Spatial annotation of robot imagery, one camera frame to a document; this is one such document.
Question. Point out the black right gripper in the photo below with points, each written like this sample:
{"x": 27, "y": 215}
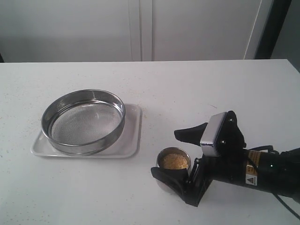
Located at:
{"x": 190, "y": 189}

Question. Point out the stainless steel cup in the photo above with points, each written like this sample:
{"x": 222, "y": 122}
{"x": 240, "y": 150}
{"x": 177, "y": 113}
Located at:
{"x": 171, "y": 181}

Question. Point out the beige sand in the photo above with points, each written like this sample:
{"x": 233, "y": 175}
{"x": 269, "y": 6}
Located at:
{"x": 174, "y": 161}

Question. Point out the round steel mesh sieve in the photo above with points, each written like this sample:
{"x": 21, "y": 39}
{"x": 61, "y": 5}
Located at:
{"x": 84, "y": 122}

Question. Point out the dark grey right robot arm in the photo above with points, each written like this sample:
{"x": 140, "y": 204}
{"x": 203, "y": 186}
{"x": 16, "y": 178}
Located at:
{"x": 262, "y": 168}

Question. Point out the white rectangular plastic tray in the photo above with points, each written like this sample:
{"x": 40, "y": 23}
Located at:
{"x": 126, "y": 146}

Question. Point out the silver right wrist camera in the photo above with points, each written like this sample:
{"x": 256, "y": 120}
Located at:
{"x": 208, "y": 141}

